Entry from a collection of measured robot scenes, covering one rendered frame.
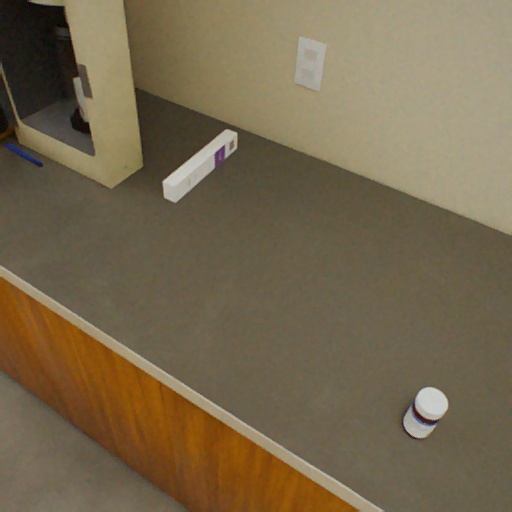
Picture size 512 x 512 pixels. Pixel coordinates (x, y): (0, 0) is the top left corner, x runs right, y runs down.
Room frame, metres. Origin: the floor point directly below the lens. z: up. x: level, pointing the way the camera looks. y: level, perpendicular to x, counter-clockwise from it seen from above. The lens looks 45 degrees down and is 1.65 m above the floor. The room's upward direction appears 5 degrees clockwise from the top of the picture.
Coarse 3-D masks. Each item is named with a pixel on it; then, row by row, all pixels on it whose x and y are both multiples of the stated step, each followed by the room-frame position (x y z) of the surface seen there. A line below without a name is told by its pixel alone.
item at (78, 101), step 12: (60, 36) 0.97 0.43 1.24; (60, 48) 0.98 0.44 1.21; (72, 48) 0.97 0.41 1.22; (60, 60) 0.99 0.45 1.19; (72, 60) 0.97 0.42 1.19; (72, 72) 0.97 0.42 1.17; (72, 84) 0.98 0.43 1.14; (72, 96) 0.98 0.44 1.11; (72, 108) 0.98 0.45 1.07; (84, 108) 0.97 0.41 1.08; (84, 120) 0.97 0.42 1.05
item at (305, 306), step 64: (192, 128) 1.15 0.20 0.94; (0, 192) 0.83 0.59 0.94; (64, 192) 0.84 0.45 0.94; (128, 192) 0.86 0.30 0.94; (192, 192) 0.88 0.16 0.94; (256, 192) 0.90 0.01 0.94; (320, 192) 0.91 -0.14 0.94; (384, 192) 0.93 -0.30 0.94; (0, 256) 0.63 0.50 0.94; (64, 256) 0.65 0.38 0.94; (128, 256) 0.66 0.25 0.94; (192, 256) 0.67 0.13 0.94; (256, 256) 0.69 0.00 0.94; (320, 256) 0.70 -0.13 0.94; (384, 256) 0.72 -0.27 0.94; (448, 256) 0.73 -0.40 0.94; (128, 320) 0.51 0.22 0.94; (192, 320) 0.52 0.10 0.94; (256, 320) 0.53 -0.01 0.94; (320, 320) 0.54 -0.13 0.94; (384, 320) 0.55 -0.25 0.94; (448, 320) 0.56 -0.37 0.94; (192, 384) 0.39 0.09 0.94; (256, 384) 0.40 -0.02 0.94; (320, 384) 0.41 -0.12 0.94; (384, 384) 0.42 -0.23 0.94; (448, 384) 0.43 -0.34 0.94; (320, 448) 0.30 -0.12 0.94; (384, 448) 0.31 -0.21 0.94; (448, 448) 0.32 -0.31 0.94
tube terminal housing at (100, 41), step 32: (64, 0) 0.88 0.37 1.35; (96, 0) 0.91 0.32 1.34; (96, 32) 0.90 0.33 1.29; (0, 64) 1.01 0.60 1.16; (96, 64) 0.89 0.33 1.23; (128, 64) 0.96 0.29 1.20; (96, 96) 0.87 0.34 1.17; (128, 96) 0.95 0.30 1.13; (96, 128) 0.87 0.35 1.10; (128, 128) 0.94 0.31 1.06; (64, 160) 0.94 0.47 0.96; (96, 160) 0.88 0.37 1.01; (128, 160) 0.92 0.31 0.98
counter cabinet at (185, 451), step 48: (0, 288) 0.69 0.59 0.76; (0, 336) 0.77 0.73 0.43; (48, 336) 0.63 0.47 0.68; (48, 384) 0.69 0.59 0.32; (96, 384) 0.56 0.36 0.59; (144, 384) 0.48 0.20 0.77; (96, 432) 0.61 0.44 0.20; (144, 432) 0.50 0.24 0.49; (192, 432) 0.42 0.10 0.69; (192, 480) 0.43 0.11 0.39; (240, 480) 0.36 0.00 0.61; (288, 480) 0.32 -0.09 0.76
